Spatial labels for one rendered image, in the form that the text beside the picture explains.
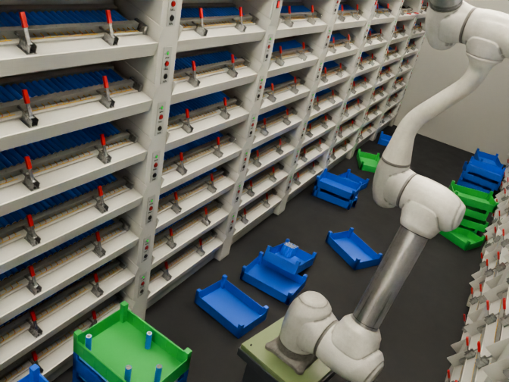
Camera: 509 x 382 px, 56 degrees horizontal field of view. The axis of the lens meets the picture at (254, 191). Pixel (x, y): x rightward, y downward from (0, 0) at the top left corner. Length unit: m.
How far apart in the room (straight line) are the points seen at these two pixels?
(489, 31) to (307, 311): 1.07
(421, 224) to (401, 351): 1.03
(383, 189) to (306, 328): 0.57
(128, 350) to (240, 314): 0.88
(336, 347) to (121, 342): 0.73
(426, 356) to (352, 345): 0.89
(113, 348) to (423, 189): 1.11
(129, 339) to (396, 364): 1.32
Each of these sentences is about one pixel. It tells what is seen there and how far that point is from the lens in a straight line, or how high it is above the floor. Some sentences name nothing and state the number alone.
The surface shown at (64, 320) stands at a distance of 1.84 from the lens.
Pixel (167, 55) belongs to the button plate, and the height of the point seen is 1.21.
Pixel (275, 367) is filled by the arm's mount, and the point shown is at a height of 0.22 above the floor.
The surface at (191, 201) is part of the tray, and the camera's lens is 2.16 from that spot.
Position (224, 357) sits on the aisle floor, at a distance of 2.19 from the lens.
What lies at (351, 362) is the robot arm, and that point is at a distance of 1.76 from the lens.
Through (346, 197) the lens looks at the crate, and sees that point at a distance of 3.51.
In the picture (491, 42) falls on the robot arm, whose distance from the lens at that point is 1.49.
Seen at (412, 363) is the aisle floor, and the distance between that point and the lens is 2.51.
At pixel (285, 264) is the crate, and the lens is 2.57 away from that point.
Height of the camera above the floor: 1.62
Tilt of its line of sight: 28 degrees down
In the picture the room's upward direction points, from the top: 13 degrees clockwise
